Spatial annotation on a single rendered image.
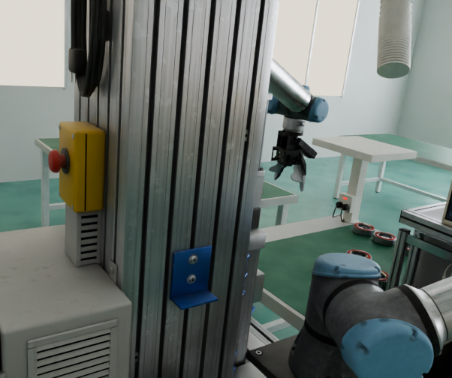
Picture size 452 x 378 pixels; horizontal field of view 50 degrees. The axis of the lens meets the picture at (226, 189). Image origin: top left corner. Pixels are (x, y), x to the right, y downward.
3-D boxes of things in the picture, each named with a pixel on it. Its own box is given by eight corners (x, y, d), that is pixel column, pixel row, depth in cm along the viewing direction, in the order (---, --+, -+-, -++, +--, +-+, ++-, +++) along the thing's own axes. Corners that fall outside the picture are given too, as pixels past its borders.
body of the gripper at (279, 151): (269, 162, 168) (274, 128, 164) (288, 160, 172) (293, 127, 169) (284, 168, 162) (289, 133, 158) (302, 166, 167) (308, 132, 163)
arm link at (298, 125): (295, 115, 168) (311, 120, 162) (293, 128, 169) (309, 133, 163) (278, 115, 164) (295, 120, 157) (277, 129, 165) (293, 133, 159)
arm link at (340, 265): (353, 305, 96) (366, 244, 92) (384, 346, 84) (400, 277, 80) (296, 304, 94) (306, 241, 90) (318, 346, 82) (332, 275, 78)
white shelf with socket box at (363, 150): (354, 249, 226) (372, 154, 213) (299, 222, 254) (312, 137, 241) (398, 238, 246) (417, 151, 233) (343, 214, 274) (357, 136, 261)
